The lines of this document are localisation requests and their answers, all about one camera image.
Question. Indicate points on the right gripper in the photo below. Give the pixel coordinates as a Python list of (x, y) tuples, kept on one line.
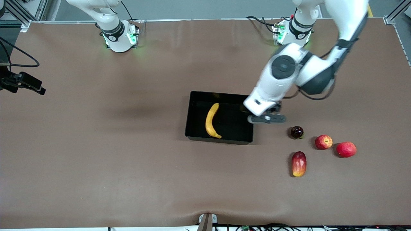
[(13, 81)]

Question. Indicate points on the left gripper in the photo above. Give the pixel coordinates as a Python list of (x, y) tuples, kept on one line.
[(277, 107)]

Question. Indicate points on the black plastic box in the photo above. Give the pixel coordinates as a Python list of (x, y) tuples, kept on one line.
[(224, 131)]

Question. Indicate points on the small red yellow apple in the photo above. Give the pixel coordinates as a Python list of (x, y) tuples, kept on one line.
[(323, 142)]

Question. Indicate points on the yellow banana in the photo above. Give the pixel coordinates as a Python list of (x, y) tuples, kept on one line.
[(210, 120)]

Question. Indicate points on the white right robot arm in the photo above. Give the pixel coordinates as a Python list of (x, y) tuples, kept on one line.
[(118, 40)]

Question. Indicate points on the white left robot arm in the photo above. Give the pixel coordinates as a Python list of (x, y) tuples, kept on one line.
[(346, 16)]

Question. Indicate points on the dark purple mangosteen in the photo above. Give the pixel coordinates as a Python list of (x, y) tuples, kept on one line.
[(296, 132)]

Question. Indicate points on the red yellow mango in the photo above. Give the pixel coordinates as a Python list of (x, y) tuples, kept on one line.
[(299, 163)]

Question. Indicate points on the red peach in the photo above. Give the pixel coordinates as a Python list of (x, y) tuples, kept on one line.
[(346, 149)]

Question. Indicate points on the brown table mat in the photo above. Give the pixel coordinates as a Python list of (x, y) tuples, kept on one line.
[(128, 176)]

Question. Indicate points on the aluminium frame profile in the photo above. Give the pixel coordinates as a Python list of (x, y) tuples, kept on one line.
[(390, 20), (25, 25)]

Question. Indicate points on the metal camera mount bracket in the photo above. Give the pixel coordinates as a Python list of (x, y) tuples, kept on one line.
[(207, 223)]

